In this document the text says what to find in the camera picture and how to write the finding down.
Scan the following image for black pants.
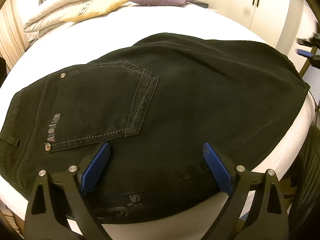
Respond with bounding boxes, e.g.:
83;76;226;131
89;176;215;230
0;32;310;219

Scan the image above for cream curtain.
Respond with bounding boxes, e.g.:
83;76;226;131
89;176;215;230
0;0;28;67

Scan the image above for folded cream duvet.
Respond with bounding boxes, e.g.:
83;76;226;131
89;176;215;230
24;0;105;33

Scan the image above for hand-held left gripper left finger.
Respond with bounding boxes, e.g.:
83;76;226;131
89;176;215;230
24;142;112;240

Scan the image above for bed with white sheet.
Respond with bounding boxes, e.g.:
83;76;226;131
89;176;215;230
0;0;316;230

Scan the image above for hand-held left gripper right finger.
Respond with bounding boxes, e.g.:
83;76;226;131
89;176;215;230
202;142;292;240

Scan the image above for yellow cushion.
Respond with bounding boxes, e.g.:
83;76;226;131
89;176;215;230
60;0;130;22

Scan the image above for white wardrobe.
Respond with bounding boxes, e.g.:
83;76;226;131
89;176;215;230
197;0;298;48

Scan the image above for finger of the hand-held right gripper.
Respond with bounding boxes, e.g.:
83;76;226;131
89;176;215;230
297;49;320;68
296;33;320;48

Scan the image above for dark striped cloth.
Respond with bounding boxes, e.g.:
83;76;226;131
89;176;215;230
291;127;320;233

